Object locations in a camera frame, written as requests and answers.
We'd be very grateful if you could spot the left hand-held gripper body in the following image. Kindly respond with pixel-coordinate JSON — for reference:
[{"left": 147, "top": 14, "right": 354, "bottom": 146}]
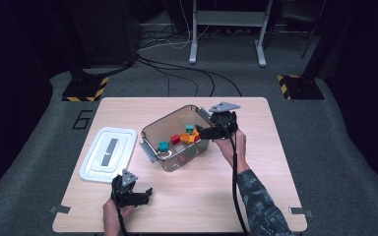
[{"left": 113, "top": 168, "right": 139, "bottom": 208}]

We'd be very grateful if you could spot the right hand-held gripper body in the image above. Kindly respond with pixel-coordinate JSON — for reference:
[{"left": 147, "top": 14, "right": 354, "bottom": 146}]
[{"left": 209, "top": 101, "right": 241, "bottom": 140}]

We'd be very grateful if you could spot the transparent storage bin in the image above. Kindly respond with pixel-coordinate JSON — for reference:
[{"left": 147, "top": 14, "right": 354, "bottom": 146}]
[{"left": 139, "top": 103, "right": 218, "bottom": 173}]

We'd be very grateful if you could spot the person's right hand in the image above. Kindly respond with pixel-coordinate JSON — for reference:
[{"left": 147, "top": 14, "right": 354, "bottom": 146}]
[{"left": 214, "top": 128, "right": 248, "bottom": 175}]

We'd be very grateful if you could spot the person's left hand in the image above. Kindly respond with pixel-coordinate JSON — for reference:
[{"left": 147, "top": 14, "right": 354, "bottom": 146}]
[{"left": 101, "top": 198, "right": 133, "bottom": 236}]

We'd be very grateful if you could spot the white bin lid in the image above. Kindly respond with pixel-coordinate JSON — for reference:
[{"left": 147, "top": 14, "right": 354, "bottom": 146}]
[{"left": 78, "top": 126, "right": 139, "bottom": 185}]

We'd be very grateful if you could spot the grey tape piece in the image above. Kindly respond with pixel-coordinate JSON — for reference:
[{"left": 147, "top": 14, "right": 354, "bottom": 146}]
[
  {"left": 49, "top": 205, "right": 72, "bottom": 214},
  {"left": 288, "top": 206, "right": 313, "bottom": 218}
]

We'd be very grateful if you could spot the white metal stand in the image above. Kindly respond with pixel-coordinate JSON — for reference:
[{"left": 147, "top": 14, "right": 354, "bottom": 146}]
[{"left": 188, "top": 0, "right": 275, "bottom": 68}]

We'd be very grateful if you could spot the black yellow striped base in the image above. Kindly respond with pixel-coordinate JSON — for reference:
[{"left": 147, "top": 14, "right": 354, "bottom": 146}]
[
  {"left": 61, "top": 76, "right": 110, "bottom": 102},
  {"left": 277, "top": 74, "right": 325, "bottom": 100}
]

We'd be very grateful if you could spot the dark curtain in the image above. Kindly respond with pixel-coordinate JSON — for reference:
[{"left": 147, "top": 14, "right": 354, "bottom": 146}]
[
  {"left": 321, "top": 0, "right": 378, "bottom": 185},
  {"left": 0, "top": 0, "right": 54, "bottom": 207}
]

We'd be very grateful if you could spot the black cabinet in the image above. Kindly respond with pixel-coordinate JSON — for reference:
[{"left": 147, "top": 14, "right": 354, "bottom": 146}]
[{"left": 63, "top": 0, "right": 140, "bottom": 69}]

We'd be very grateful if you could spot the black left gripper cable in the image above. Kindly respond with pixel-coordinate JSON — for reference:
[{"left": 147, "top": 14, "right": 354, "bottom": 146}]
[{"left": 115, "top": 205, "right": 128, "bottom": 236}]

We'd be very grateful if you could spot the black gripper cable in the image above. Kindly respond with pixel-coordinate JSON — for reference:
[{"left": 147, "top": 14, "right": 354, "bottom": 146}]
[
  {"left": 218, "top": 117, "right": 251, "bottom": 236},
  {"left": 115, "top": 205, "right": 128, "bottom": 236}
]

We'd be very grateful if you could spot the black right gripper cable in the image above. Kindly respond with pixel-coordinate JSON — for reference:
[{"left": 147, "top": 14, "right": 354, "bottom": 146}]
[{"left": 218, "top": 117, "right": 251, "bottom": 236}]

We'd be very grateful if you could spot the black floor cable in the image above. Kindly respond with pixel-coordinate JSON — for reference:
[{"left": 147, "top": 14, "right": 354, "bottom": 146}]
[
  {"left": 137, "top": 58, "right": 201, "bottom": 98},
  {"left": 136, "top": 54, "right": 244, "bottom": 98}
]

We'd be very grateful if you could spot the white floor cable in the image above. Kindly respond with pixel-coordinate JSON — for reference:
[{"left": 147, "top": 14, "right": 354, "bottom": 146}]
[{"left": 137, "top": 0, "right": 211, "bottom": 53}]

